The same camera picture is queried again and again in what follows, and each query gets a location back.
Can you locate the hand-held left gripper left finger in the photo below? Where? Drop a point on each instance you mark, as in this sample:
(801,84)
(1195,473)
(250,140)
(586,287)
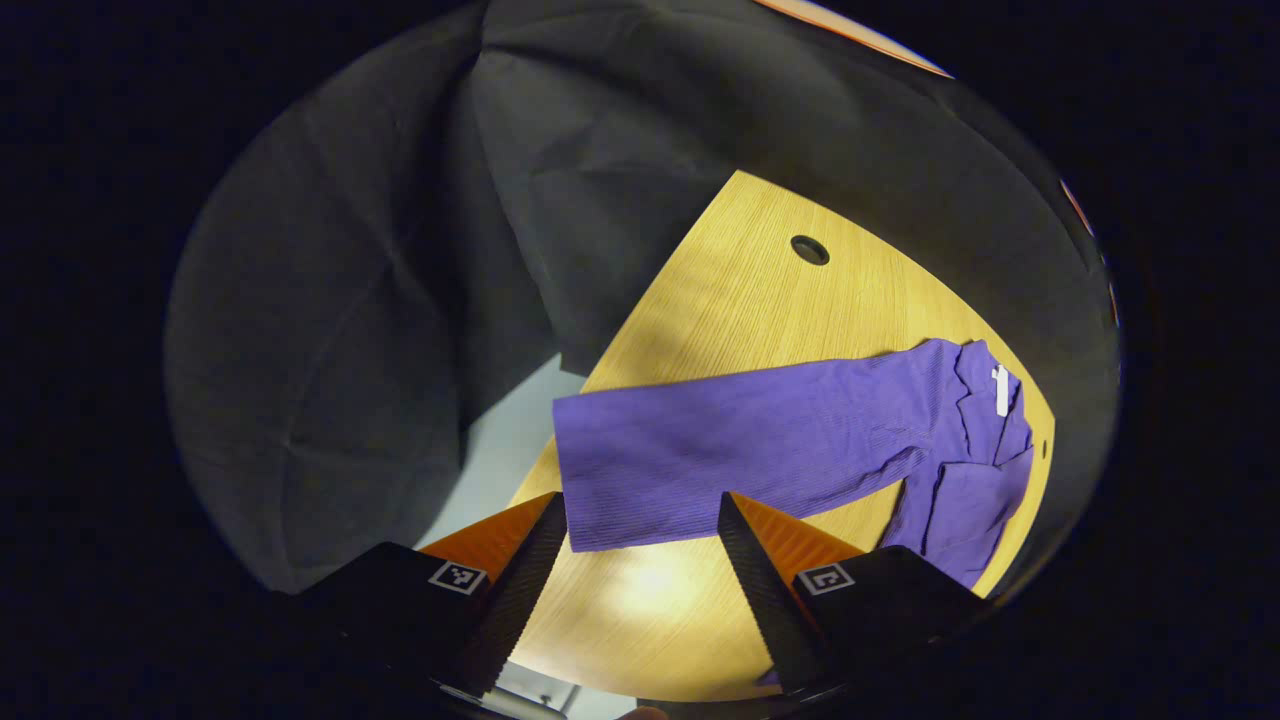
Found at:
(520,600)

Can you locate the purple ribbed garment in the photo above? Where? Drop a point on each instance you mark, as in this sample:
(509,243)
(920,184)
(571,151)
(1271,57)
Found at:
(750,440)

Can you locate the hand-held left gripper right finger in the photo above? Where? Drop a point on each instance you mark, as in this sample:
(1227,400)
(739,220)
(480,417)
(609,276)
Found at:
(760,600)

